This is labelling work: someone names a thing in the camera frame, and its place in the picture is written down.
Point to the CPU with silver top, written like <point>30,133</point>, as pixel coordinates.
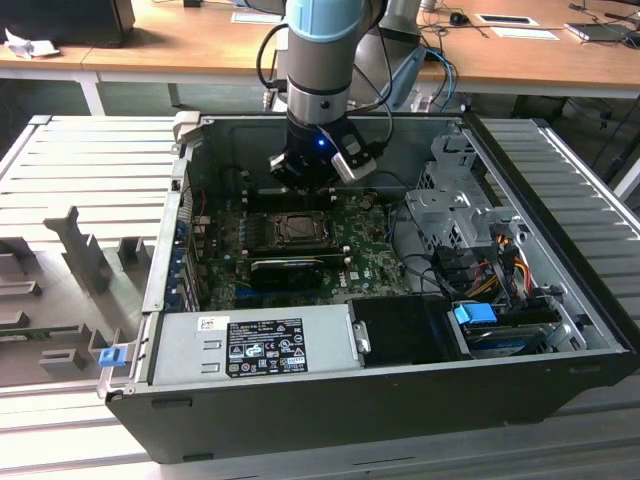
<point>302,229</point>

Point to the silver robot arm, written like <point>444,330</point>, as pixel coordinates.
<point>320,60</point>

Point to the round coin cell battery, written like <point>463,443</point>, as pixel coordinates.
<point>368,202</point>

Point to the black graphics card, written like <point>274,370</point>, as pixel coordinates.
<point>285,275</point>

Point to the green motherboard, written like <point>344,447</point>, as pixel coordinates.
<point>370,260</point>

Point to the metal drive cage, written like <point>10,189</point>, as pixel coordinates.
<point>450,210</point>

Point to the white paper sheet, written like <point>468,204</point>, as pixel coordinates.
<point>250,16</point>
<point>525,33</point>

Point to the wooden desk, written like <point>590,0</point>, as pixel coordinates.
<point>200,45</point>

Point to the black computer mouse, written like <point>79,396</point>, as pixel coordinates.
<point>457,18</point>

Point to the silver power supply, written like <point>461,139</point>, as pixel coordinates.
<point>180,350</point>

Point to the hard disk in blue carrier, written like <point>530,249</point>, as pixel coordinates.
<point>472,317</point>

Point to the white framed tablet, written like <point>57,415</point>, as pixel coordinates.
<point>505,19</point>

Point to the black PC case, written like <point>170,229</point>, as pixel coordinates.
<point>350,425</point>

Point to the blue plastic latch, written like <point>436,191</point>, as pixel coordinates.
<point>111,358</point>

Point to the grey parts rack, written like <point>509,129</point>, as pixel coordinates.
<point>60,295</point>

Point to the black desktop box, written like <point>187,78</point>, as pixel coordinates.
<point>60,22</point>

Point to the crumpled white paper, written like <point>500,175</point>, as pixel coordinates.
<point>30,47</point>

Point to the green RAM stick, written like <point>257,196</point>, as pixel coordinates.
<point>40,332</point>

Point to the grey notebook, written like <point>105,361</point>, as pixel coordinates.
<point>597,32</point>

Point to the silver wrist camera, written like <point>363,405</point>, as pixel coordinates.
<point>355,160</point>

